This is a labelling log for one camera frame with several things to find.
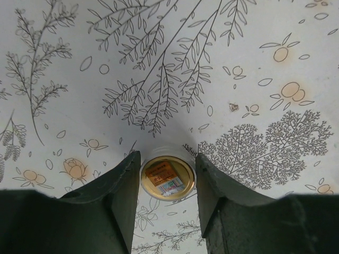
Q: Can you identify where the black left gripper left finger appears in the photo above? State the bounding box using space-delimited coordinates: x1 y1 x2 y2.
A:
1 151 141 253

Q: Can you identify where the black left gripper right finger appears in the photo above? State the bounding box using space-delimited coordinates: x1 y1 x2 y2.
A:
195 153 338 254

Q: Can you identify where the floral table mat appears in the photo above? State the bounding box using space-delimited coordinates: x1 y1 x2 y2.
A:
1 1 338 195

